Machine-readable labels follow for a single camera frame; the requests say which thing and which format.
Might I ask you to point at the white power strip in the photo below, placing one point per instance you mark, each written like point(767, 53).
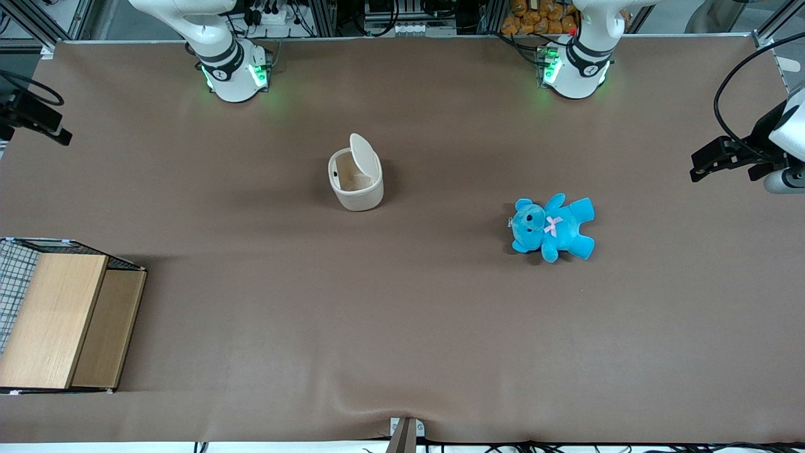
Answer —
point(270, 16)

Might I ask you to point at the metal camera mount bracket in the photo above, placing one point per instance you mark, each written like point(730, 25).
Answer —
point(404, 434)

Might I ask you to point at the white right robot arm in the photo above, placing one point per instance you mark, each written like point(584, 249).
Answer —
point(220, 56)

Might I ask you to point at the beige lidded trash can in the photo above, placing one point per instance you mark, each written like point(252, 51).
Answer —
point(358, 198)

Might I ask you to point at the white connector block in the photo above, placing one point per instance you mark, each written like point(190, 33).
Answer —
point(424, 29)

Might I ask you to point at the wooden shelf rack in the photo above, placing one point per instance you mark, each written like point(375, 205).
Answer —
point(63, 321)

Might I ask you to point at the orange plush toys pile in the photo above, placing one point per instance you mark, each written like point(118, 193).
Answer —
point(541, 17)

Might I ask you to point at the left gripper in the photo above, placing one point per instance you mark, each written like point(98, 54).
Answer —
point(757, 143)

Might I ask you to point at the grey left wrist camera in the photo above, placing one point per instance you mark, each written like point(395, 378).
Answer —
point(785, 181)

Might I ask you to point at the blue teddy bear plush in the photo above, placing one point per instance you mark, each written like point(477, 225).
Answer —
point(553, 228)

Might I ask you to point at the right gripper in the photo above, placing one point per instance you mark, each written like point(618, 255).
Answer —
point(14, 107)

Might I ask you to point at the brown table cover mat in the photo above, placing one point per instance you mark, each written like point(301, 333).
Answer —
point(402, 314)

